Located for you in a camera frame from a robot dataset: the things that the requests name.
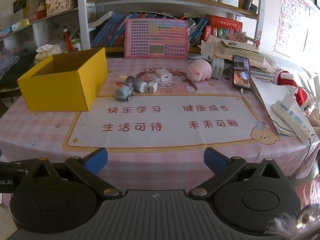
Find toy car grey purple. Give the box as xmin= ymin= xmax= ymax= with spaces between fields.
xmin=114 ymin=81 xmax=135 ymax=101

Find dark blue white bottle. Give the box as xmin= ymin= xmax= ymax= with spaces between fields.
xmin=119 ymin=75 xmax=148 ymax=93

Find pink plush pig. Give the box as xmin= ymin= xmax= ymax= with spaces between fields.
xmin=186 ymin=59 xmax=212 ymax=82

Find small white charger cube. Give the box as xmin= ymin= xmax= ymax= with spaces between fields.
xmin=146 ymin=81 xmax=158 ymax=94

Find white tape roll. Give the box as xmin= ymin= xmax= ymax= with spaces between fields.
xmin=211 ymin=57 xmax=225 ymax=79

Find large white charger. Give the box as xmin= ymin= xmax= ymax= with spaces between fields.
xmin=155 ymin=68 xmax=172 ymax=82

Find small card box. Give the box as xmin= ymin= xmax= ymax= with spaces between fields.
xmin=150 ymin=76 xmax=161 ymax=83

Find pink checkered table mat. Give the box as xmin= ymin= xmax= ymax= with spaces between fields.
xmin=1 ymin=58 xmax=319 ymax=190

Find white power strip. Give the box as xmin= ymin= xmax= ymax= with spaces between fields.
xmin=272 ymin=92 xmax=311 ymax=142

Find yellow cardboard box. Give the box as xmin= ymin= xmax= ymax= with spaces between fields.
xmin=17 ymin=48 xmax=107 ymax=112

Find black smartphone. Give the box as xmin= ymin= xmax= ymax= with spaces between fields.
xmin=232 ymin=55 xmax=251 ymax=90

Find red santa hat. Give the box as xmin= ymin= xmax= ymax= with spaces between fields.
xmin=273 ymin=70 xmax=308 ymax=107

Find stack of papers and books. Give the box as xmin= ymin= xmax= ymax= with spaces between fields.
xmin=199 ymin=36 xmax=276 ymax=82

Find white tissue pack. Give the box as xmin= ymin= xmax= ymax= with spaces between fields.
xmin=35 ymin=44 xmax=62 ymax=63

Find row of blue books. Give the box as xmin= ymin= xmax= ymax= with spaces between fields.
xmin=91 ymin=12 xmax=138 ymax=48

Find pink keyboard learning tablet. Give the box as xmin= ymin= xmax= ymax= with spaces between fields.
xmin=124 ymin=18 xmax=189 ymax=60

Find red dictionary box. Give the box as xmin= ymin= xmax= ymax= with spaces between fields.
xmin=207 ymin=15 xmax=242 ymax=31

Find white shelf unit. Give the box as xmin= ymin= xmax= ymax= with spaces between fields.
xmin=0 ymin=0 xmax=266 ymax=53

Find alphabet wall poster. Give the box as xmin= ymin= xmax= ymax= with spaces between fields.
xmin=274 ymin=0 xmax=310 ymax=57

